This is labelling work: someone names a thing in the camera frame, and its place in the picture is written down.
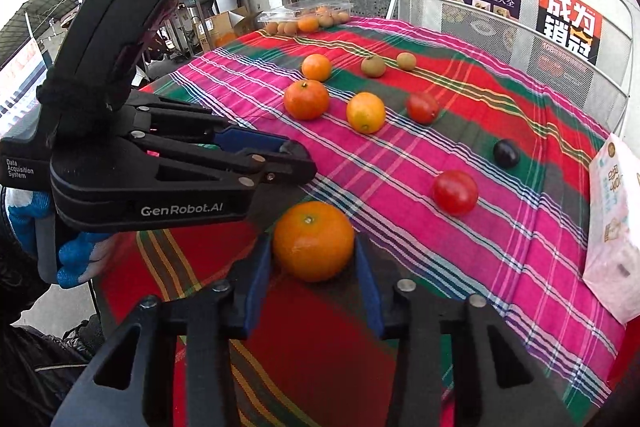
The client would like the cardboard box background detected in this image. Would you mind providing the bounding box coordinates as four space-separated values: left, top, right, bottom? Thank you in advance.
195 6 255 52

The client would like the yellow orange fruit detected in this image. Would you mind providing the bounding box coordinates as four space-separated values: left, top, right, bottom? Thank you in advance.
346 92 386 134

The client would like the red black book poster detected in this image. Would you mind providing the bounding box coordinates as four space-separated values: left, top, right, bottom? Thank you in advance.
536 0 603 64

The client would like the green-brown kiwi left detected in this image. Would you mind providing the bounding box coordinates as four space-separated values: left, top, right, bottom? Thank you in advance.
360 55 386 78

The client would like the small orange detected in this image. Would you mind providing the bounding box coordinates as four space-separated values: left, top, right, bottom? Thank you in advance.
300 53 332 82

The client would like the red tomato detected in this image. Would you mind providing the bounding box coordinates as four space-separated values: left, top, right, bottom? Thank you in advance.
406 92 439 124
433 170 478 217

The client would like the green-brown kiwi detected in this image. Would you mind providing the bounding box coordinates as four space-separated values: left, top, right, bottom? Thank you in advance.
360 55 386 78
396 52 416 72

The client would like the blue white gloved hand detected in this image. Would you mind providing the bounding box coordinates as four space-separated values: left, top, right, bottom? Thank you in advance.
1 186 118 288

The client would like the clear plastic fruit tray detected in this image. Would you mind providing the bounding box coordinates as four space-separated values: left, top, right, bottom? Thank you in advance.
256 0 354 36

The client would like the green-brown kiwi right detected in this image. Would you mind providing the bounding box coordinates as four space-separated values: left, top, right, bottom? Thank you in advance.
396 52 416 72

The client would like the large orange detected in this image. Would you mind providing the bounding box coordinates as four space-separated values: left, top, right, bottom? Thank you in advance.
272 200 356 283

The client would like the metal mesh chair back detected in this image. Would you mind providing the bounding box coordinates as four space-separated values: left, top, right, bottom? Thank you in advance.
386 0 638 133

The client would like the dark orange tangerine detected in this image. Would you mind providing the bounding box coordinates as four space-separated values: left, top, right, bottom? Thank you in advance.
283 79 330 120

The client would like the plaid red pink tablecloth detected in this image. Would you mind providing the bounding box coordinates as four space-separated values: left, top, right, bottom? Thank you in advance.
94 17 625 423

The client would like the dark plum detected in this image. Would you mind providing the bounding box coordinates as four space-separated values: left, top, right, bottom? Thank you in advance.
492 139 521 169

